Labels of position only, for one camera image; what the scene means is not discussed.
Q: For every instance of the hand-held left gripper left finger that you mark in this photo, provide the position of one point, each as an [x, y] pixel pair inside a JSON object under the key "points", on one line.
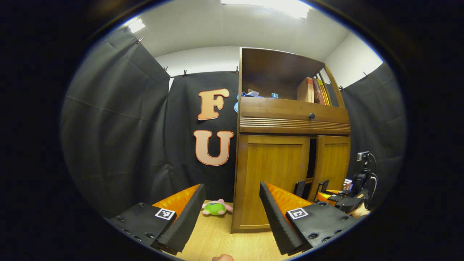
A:
{"points": [[188, 217]]}

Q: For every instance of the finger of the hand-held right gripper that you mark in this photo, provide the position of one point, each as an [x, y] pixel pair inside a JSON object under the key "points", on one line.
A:
{"points": [[326, 197]]}

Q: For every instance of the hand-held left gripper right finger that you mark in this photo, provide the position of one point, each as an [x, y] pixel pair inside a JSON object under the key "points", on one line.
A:
{"points": [[275, 221]]}

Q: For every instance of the wooden cabinet door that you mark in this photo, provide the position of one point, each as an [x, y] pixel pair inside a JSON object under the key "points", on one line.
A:
{"points": [[268, 166], [333, 163]]}

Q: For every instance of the wooden double-door shoe cabinet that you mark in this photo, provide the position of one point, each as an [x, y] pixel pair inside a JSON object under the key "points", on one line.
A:
{"points": [[275, 69]]}

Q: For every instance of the wooden cabinet drawer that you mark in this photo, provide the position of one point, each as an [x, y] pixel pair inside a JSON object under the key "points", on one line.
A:
{"points": [[275, 110]]}

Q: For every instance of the brown book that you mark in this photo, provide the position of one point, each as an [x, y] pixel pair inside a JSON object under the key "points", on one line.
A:
{"points": [[348, 185]]}

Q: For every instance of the green plush toy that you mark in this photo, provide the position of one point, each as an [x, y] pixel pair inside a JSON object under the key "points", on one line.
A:
{"points": [[216, 208]]}

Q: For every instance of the yellow book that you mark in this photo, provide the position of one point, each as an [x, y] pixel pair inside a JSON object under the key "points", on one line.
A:
{"points": [[323, 93]]}

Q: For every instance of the dark red book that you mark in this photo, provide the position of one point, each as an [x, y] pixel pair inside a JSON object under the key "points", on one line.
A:
{"points": [[316, 92]]}

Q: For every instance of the beige book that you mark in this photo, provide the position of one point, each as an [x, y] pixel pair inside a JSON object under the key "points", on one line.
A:
{"points": [[305, 90]]}

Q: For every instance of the small ceiling light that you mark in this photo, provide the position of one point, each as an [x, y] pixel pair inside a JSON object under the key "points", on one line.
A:
{"points": [[136, 25]]}

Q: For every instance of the large ceiling light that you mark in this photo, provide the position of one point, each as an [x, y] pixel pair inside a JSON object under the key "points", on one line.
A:
{"points": [[268, 5]]}

